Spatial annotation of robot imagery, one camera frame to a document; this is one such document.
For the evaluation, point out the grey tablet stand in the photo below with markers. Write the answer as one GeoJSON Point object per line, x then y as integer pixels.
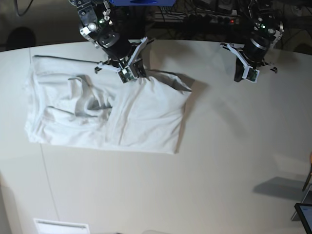
{"type": "Point", "coordinates": [307, 199]}

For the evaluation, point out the white T-shirt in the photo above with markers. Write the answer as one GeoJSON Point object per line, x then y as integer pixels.
{"type": "Point", "coordinates": [69, 104]}

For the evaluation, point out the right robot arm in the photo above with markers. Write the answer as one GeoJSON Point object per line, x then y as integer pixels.
{"type": "Point", "coordinates": [97, 26]}

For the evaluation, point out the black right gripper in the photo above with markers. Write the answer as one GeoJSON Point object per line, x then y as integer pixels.
{"type": "Point", "coordinates": [136, 70]}

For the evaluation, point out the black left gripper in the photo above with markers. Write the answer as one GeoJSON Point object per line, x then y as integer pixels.
{"type": "Point", "coordinates": [254, 71]}

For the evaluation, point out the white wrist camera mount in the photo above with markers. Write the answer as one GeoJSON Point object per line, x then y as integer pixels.
{"type": "Point", "coordinates": [120, 50]}
{"type": "Point", "coordinates": [239, 53]}

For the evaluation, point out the white paper sheet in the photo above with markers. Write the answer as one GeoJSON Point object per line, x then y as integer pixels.
{"type": "Point", "coordinates": [56, 227]}

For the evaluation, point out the dark tablet screen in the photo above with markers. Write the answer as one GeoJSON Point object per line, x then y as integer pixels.
{"type": "Point", "coordinates": [304, 212]}

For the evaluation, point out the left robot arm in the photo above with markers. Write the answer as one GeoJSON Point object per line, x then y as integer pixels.
{"type": "Point", "coordinates": [264, 29]}

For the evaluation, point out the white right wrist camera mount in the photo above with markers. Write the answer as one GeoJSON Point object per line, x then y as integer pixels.
{"type": "Point", "coordinates": [120, 50]}

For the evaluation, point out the black power strip red light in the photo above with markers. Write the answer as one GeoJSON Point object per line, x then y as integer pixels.
{"type": "Point", "coordinates": [208, 18]}

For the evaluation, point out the blue box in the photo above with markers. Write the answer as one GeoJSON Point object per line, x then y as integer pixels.
{"type": "Point", "coordinates": [142, 2]}

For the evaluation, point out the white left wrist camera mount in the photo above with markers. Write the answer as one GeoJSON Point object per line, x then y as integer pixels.
{"type": "Point", "coordinates": [239, 53]}

